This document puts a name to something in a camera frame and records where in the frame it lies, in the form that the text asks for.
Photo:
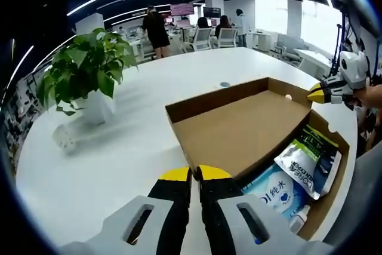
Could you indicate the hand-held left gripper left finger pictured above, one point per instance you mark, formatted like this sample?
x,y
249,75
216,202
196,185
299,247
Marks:
x,y
170,201

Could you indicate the white office chair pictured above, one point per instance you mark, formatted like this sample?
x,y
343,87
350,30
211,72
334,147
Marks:
x,y
226,37
201,38

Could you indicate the white green pouch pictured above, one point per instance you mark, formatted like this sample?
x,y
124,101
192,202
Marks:
x,y
298,165

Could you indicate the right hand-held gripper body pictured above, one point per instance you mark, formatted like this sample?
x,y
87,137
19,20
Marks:
x,y
355,68

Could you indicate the small clear bottle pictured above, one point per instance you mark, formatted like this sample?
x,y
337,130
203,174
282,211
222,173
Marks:
x,y
298,220

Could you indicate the black green packet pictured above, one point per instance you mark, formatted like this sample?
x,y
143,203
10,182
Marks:
x,y
326,162

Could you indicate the person's right hand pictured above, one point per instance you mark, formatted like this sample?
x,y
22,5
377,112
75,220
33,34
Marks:
x,y
370,95

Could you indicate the small translucent cup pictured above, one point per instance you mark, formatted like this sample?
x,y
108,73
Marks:
x,y
64,140

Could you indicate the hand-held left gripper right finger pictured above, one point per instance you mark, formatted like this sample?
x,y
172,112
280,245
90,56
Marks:
x,y
218,207

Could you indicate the green potted plant white pot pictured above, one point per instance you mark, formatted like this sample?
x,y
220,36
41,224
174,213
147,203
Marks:
x,y
89,58

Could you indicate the brown cardboard shoe box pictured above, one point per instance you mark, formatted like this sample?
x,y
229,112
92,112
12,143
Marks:
x,y
238,129

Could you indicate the blue wet wipes soft item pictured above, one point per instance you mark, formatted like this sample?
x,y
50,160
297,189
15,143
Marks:
x,y
268,192

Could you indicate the red lit screen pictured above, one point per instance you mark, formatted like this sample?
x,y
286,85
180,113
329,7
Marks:
x,y
182,9

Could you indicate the dark hanging screen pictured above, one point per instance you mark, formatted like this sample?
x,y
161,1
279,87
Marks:
x,y
212,12

